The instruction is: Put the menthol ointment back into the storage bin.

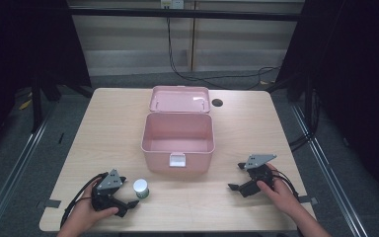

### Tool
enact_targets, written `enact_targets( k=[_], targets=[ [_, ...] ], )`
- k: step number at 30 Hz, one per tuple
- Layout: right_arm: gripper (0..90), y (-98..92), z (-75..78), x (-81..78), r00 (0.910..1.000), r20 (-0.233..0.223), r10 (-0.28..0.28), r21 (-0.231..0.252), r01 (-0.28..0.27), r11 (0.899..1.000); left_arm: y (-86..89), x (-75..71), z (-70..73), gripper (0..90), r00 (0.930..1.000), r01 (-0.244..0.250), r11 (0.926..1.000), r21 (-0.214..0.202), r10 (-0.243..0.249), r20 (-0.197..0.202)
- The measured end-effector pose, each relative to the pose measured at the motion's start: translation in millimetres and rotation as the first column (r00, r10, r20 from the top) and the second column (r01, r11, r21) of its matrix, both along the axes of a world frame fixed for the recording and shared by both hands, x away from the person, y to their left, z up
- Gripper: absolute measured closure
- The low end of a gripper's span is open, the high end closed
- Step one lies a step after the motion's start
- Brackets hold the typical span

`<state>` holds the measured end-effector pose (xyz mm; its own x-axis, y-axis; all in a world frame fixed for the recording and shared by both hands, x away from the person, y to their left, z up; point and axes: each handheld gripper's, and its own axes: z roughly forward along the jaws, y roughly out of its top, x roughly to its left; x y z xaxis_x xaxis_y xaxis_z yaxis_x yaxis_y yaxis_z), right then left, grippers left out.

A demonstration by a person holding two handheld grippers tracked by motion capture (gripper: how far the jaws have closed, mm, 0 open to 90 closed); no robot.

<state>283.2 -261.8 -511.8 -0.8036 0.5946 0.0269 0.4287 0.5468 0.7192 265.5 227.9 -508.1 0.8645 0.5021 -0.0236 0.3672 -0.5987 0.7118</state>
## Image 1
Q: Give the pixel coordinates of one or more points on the grey tape strip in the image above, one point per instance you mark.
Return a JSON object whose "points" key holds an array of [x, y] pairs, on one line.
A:
{"points": [[307, 199], [50, 203]]}

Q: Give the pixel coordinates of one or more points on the black metal stand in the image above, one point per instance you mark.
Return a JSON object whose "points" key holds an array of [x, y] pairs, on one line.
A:
{"points": [[36, 105]]}

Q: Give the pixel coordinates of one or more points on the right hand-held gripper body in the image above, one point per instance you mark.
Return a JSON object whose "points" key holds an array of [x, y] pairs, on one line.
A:
{"points": [[260, 174]]}

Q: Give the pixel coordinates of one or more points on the pink plastic storage box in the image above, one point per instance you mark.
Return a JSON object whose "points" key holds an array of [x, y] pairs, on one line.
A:
{"points": [[177, 131]]}

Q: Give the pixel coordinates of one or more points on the small white-lidded jar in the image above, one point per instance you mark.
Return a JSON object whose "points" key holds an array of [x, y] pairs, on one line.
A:
{"points": [[140, 187]]}

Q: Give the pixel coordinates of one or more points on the small black strip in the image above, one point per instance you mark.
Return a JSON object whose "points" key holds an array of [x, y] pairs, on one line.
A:
{"points": [[60, 138]]}

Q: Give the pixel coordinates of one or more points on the black horizontal frame bar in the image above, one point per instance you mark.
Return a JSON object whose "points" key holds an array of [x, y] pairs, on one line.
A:
{"points": [[184, 14]]}

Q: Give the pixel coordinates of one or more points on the metal floor rail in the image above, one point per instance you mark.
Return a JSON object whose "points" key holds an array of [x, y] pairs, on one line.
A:
{"points": [[13, 171], [329, 177]]}

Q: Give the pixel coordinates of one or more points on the person's right hand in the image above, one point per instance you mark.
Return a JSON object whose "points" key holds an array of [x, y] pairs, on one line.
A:
{"points": [[281, 196]]}

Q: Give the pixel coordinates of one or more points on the yellow scrap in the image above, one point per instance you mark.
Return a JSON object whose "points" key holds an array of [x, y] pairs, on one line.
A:
{"points": [[25, 104]]}

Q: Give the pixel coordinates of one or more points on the black curtain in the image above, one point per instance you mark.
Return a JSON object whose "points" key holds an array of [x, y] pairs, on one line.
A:
{"points": [[23, 49], [358, 82]]}

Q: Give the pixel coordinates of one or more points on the person's left hand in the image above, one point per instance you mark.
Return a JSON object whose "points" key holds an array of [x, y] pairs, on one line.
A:
{"points": [[82, 214]]}

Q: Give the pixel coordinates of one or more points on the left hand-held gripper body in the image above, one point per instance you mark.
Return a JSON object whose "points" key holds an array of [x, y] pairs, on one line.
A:
{"points": [[109, 181]]}

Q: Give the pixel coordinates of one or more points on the white wall socket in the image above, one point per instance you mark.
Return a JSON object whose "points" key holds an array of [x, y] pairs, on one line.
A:
{"points": [[172, 4]]}

